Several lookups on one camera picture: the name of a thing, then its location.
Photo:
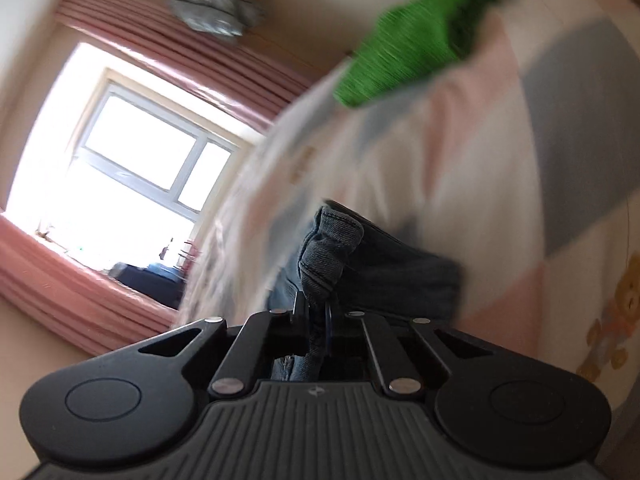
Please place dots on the blue jeans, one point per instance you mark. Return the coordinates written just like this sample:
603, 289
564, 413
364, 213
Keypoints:
330, 255

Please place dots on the pink curtain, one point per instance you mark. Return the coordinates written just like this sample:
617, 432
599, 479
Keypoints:
200, 70
75, 290

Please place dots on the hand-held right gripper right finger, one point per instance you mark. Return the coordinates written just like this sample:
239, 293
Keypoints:
328, 330

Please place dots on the white framed window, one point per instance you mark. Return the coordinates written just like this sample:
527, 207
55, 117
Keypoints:
140, 150

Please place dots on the patchwork bear print blanket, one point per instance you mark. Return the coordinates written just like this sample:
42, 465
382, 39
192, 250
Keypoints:
450, 170

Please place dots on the grey checked pillow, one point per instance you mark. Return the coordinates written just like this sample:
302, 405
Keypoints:
210, 7

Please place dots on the green knit garment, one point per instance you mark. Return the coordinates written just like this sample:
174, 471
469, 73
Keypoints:
400, 50

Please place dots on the dark blue suitcase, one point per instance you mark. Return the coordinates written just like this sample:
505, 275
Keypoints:
150, 285

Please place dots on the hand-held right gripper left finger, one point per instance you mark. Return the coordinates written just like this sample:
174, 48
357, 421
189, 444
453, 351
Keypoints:
301, 325

